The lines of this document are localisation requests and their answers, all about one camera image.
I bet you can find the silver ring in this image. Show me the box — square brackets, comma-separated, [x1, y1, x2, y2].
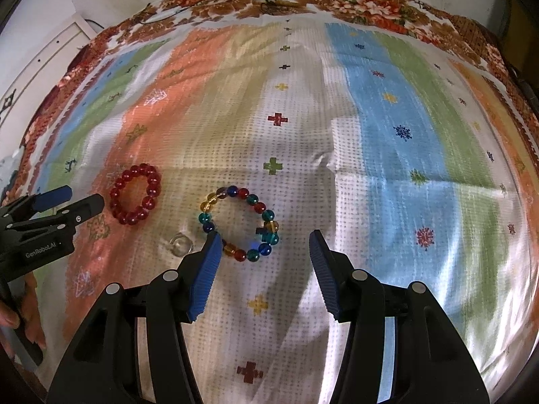
[169, 232, 195, 257]

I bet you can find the multicolour glass bead bracelet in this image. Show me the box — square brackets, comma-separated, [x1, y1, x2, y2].
[197, 184, 281, 263]

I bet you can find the red bead bracelet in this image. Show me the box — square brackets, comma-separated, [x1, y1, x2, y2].
[108, 162, 163, 226]

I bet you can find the person left hand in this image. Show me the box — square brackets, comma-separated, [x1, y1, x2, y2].
[0, 273, 48, 359]

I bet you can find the white wooden headboard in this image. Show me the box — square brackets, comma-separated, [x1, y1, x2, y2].
[1, 13, 96, 130]

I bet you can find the striped colourful mat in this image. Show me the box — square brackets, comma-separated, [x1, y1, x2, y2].
[21, 18, 538, 403]

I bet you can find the floral brown bedsheet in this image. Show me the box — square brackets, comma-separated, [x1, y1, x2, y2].
[1, 0, 538, 203]

